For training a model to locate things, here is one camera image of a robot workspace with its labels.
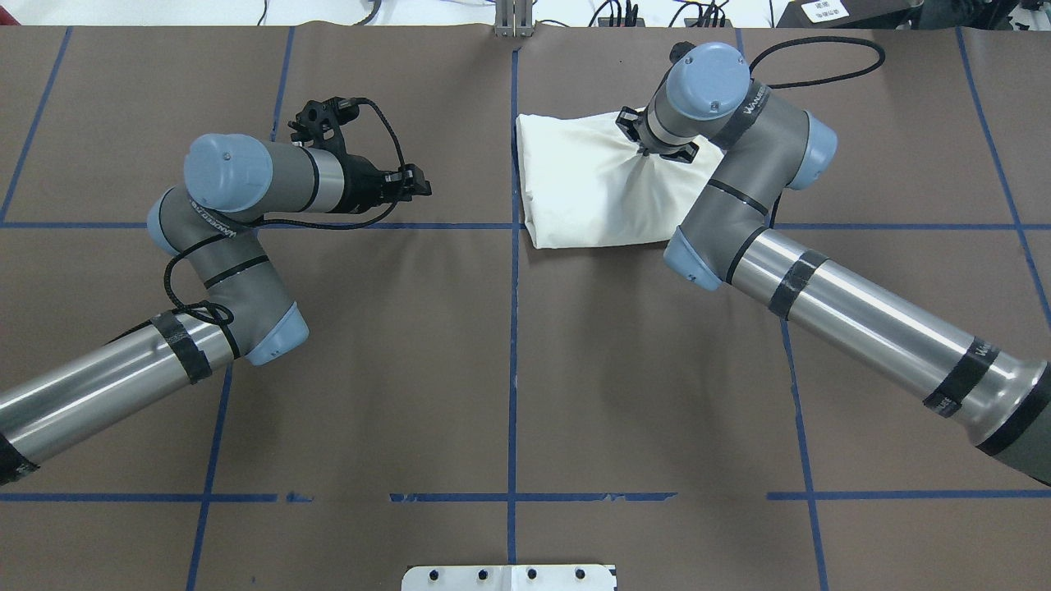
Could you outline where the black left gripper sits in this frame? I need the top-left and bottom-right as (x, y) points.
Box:
(338, 154), (433, 213)

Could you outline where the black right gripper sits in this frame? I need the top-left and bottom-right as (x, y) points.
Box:
(616, 106), (699, 163)

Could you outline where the cream long-sleeve cat shirt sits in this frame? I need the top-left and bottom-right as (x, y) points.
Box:
(516, 113), (723, 250)

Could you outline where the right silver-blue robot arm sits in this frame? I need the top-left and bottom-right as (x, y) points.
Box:
(616, 41), (1050, 485)

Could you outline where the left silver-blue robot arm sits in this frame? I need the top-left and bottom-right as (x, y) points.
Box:
(2, 133), (432, 485)

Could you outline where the black labelled box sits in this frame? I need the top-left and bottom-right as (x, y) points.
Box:
(772, 1), (925, 30)

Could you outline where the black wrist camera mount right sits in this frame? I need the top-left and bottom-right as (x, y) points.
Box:
(669, 41), (697, 64)

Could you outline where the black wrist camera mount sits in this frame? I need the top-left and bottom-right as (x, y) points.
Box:
(287, 97), (360, 156)
(669, 41), (697, 64)

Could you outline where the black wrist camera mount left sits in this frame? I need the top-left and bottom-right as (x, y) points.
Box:
(287, 97), (360, 156)

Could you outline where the aluminium frame post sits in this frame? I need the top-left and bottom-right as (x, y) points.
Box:
(492, 0), (535, 38)

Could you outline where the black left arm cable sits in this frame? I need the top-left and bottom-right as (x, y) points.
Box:
(163, 97), (407, 325)

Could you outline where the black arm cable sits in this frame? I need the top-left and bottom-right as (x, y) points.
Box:
(747, 36), (886, 89)
(163, 97), (407, 325)

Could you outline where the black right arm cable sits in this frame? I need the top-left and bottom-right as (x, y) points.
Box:
(747, 36), (886, 89)

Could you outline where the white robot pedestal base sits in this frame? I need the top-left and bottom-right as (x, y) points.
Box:
(401, 564), (618, 590)

